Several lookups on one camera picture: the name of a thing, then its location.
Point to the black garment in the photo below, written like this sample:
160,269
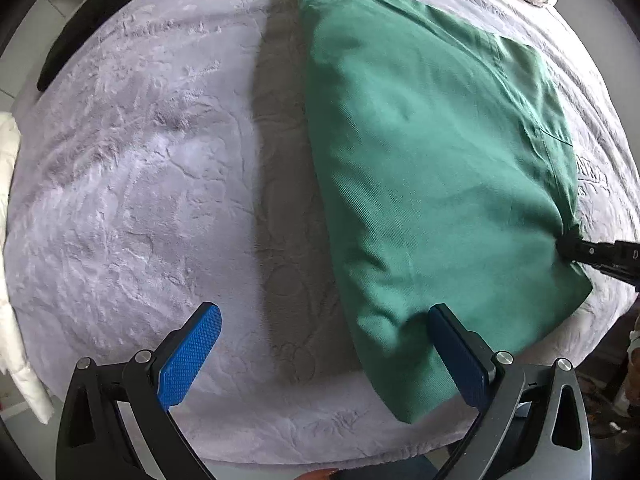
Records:
100,25

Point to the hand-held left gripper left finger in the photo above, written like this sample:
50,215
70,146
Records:
192,355

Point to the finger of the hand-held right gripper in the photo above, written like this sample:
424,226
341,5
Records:
585,250
622,274

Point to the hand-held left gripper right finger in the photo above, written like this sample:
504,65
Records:
457,355

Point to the white puffy jacket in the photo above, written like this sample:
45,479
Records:
12,285

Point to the grey plush blanket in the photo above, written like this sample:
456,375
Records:
150,185

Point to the green jacket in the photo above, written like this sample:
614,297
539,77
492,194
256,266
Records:
425,160

